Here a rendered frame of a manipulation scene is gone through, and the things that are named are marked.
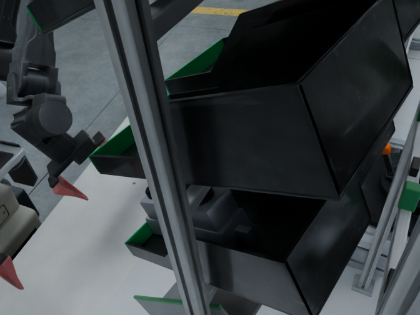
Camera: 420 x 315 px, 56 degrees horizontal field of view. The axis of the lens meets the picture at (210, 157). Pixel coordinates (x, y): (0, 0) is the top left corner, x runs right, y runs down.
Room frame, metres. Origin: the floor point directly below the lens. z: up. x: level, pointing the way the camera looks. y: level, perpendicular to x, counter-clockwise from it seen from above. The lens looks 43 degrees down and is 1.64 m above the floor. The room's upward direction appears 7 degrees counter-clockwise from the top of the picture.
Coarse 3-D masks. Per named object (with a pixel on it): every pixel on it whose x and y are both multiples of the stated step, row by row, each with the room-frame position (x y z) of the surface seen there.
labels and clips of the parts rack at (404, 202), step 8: (416, 120) 0.37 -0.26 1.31; (416, 160) 0.29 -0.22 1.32; (416, 168) 0.28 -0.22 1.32; (408, 184) 0.24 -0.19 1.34; (416, 184) 0.24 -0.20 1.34; (408, 192) 0.24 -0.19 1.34; (416, 192) 0.23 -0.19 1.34; (400, 200) 0.24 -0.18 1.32; (408, 200) 0.24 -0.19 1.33; (416, 200) 0.23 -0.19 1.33; (400, 208) 0.24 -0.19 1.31; (408, 208) 0.23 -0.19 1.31; (392, 272) 0.16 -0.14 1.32
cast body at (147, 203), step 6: (144, 198) 0.35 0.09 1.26; (150, 198) 0.34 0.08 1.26; (144, 204) 0.33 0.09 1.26; (150, 204) 0.33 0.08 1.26; (144, 210) 0.34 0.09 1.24; (150, 210) 0.33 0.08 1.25; (150, 216) 0.33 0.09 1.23; (156, 216) 0.32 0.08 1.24; (150, 222) 0.33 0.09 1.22; (156, 222) 0.33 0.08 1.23; (156, 228) 0.33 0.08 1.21
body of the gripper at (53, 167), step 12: (84, 132) 0.61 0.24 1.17; (36, 144) 0.56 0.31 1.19; (48, 144) 0.56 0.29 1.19; (60, 144) 0.57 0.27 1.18; (72, 144) 0.58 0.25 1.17; (84, 144) 0.57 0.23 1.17; (48, 156) 0.56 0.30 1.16; (60, 156) 0.56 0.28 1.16; (72, 156) 0.56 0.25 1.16; (48, 168) 0.57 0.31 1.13; (60, 168) 0.54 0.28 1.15
